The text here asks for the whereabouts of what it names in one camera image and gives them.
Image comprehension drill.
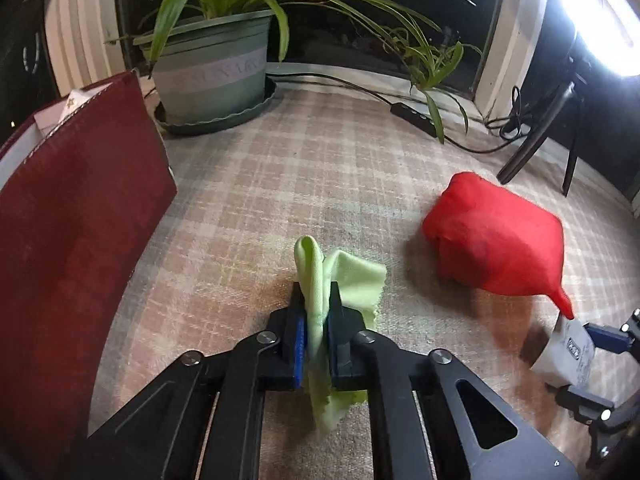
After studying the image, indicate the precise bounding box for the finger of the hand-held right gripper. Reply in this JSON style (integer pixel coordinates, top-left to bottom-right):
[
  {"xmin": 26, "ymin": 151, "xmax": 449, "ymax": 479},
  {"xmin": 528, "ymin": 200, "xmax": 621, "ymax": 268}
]
[
  {"xmin": 555, "ymin": 384, "xmax": 640, "ymax": 468},
  {"xmin": 585, "ymin": 310, "xmax": 640, "ymax": 356}
]

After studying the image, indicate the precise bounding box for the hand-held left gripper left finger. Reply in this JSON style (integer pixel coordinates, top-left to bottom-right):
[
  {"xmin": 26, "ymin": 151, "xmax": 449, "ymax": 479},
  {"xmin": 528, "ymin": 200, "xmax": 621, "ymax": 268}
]
[{"xmin": 65, "ymin": 282, "xmax": 308, "ymax": 480}]

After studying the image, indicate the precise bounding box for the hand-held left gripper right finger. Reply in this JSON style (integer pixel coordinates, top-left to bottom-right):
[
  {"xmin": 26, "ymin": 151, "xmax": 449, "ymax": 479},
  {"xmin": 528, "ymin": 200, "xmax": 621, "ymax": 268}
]
[{"xmin": 327, "ymin": 282, "xmax": 581, "ymax": 480}]

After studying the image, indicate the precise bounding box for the white printed packet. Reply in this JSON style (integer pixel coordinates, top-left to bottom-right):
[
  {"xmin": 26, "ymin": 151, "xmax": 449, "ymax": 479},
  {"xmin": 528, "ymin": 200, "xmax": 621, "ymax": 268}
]
[{"xmin": 530, "ymin": 316, "xmax": 596, "ymax": 386}]

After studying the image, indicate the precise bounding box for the yellow-green cloth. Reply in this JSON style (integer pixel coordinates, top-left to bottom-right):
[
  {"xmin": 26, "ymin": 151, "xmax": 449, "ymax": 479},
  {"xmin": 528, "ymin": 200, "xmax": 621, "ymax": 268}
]
[{"xmin": 292, "ymin": 235, "xmax": 388, "ymax": 433}]

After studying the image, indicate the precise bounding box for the dark red cardboard box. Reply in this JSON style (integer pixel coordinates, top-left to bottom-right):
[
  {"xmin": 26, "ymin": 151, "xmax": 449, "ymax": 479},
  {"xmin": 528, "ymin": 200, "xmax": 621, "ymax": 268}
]
[{"xmin": 0, "ymin": 70, "xmax": 178, "ymax": 480}]

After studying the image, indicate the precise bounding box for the red fabric pouch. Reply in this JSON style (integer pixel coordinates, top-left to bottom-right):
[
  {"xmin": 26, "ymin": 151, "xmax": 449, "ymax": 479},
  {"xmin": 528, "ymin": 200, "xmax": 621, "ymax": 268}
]
[{"xmin": 421, "ymin": 171, "xmax": 576, "ymax": 320}]

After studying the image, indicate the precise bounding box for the black tripod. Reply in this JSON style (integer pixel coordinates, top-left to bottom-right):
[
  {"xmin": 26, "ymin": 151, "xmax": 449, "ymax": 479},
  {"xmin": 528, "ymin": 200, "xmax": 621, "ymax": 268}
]
[{"xmin": 496, "ymin": 55, "xmax": 596, "ymax": 196}]

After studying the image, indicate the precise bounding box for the green pot saucer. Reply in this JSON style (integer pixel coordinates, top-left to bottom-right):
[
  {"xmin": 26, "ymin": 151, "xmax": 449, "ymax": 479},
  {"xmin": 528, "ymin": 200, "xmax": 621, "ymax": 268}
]
[{"xmin": 154, "ymin": 77, "xmax": 277, "ymax": 136}]

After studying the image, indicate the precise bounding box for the green plastic flowerpot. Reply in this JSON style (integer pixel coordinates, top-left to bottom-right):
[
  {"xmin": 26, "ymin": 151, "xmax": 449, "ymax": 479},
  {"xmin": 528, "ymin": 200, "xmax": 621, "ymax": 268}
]
[{"xmin": 140, "ymin": 10, "xmax": 274, "ymax": 123}]

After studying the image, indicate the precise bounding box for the coiled black cable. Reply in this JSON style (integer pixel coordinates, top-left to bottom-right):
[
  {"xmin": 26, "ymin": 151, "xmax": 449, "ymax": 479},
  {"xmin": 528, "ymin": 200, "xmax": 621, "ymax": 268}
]
[{"xmin": 484, "ymin": 85, "xmax": 532, "ymax": 139}]

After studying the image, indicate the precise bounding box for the black cable with controller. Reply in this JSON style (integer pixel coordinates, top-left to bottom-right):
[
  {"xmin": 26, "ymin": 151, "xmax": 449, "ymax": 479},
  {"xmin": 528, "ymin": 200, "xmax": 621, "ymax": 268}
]
[{"xmin": 265, "ymin": 72, "xmax": 503, "ymax": 155}]

